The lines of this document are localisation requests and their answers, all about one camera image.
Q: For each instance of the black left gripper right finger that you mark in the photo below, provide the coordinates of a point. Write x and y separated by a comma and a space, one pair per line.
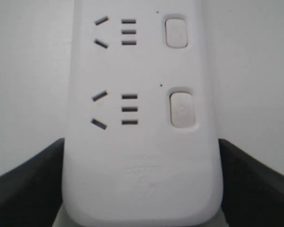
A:
253, 193

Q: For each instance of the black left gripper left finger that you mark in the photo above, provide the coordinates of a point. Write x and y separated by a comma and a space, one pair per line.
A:
31, 193

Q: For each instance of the white five-outlet power strip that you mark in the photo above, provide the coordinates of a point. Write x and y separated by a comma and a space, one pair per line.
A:
141, 146

